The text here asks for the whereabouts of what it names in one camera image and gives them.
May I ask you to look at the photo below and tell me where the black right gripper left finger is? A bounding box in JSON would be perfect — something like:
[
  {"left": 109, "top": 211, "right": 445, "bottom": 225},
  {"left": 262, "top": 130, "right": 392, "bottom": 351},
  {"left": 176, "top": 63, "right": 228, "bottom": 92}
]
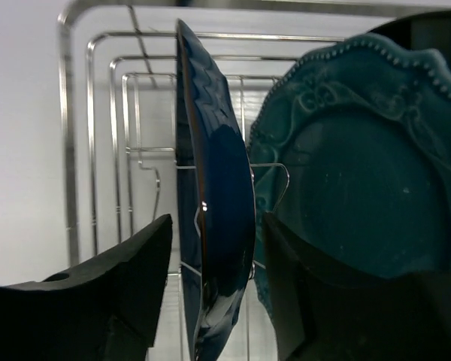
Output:
[{"left": 0, "top": 214, "right": 172, "bottom": 360}]

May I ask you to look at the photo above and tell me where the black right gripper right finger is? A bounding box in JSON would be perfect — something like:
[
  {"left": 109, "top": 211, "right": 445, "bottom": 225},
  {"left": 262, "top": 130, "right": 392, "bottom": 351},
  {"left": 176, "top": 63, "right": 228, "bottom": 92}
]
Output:
[{"left": 262, "top": 213, "right": 451, "bottom": 360}]

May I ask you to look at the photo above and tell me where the teal embossed scalloped plate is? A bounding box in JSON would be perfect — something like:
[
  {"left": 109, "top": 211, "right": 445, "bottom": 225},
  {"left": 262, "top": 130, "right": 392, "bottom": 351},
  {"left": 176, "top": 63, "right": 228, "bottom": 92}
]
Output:
[{"left": 247, "top": 32, "right": 451, "bottom": 317}]

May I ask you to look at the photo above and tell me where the dark blue teardrop plate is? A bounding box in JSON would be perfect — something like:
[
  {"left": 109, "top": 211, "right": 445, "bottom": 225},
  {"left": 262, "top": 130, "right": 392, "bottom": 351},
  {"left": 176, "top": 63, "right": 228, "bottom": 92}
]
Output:
[{"left": 176, "top": 20, "right": 256, "bottom": 360}]

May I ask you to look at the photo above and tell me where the beige plate with brown rim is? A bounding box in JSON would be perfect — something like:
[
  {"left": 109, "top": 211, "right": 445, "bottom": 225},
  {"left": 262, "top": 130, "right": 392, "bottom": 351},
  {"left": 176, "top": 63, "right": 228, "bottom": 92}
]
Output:
[{"left": 370, "top": 10, "right": 451, "bottom": 70}]

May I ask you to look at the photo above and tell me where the chrome wire dish rack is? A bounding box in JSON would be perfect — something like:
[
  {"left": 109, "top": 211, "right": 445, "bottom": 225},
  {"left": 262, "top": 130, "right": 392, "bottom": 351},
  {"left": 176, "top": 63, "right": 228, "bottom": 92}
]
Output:
[{"left": 56, "top": 0, "right": 429, "bottom": 361}]

